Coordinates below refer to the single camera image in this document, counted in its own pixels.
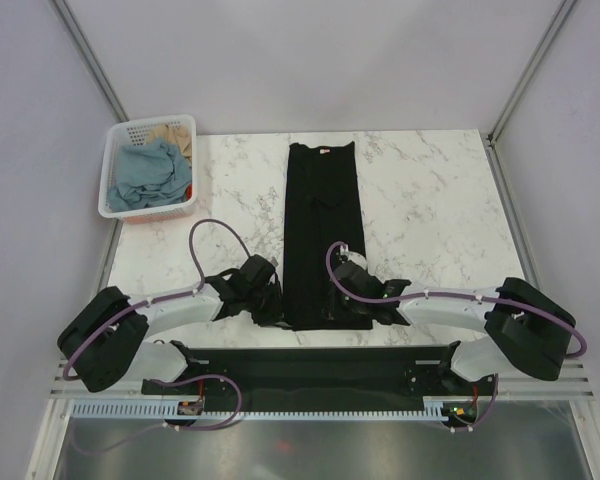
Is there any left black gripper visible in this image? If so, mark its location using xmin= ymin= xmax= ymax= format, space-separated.
xmin=244 ymin=280 xmax=292 ymax=329

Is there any black t shirt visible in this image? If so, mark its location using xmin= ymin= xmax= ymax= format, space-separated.
xmin=282 ymin=142 xmax=372 ymax=330

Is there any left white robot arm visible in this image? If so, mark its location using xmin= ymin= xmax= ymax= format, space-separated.
xmin=57 ymin=254 xmax=282 ymax=393

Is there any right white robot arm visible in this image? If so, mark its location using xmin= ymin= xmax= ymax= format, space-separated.
xmin=327 ymin=260 xmax=586 ymax=394

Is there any orange cloth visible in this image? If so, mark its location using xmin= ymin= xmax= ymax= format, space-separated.
xmin=184 ymin=184 xmax=194 ymax=201

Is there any blue t shirt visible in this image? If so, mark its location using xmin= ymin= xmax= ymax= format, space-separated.
xmin=107 ymin=139 xmax=192 ymax=212

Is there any white plastic basket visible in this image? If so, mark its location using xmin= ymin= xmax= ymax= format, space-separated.
xmin=98 ymin=114 xmax=198 ymax=224

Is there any beige t shirt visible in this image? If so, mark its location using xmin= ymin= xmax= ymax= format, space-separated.
xmin=145 ymin=124 xmax=193 ymax=164

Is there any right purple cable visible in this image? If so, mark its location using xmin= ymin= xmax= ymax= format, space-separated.
xmin=326 ymin=242 xmax=589 ymax=434

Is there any purple cable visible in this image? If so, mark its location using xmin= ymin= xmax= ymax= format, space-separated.
xmin=62 ymin=218 xmax=254 ymax=457
xmin=326 ymin=242 xmax=589 ymax=434

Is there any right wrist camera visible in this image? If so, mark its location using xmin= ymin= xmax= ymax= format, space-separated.
xmin=339 ymin=244 xmax=368 ymax=270

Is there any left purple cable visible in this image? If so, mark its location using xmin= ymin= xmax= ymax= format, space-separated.
xmin=62 ymin=218 xmax=254 ymax=457

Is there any white slotted cable duct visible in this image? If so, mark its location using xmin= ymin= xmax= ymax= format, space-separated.
xmin=70 ymin=397 xmax=476 ymax=422

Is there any aluminium profile rail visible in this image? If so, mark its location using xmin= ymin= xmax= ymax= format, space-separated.
xmin=50 ymin=349 xmax=592 ymax=400

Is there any left aluminium frame post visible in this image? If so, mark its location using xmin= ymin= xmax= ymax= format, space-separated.
xmin=49 ymin=0 xmax=129 ymax=122

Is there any aluminium frame post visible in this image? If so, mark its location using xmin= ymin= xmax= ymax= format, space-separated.
xmin=483 ymin=0 xmax=580 ymax=149
xmin=49 ymin=0 xmax=129 ymax=122

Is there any right aluminium frame post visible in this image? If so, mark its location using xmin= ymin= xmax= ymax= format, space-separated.
xmin=483 ymin=0 xmax=580 ymax=149

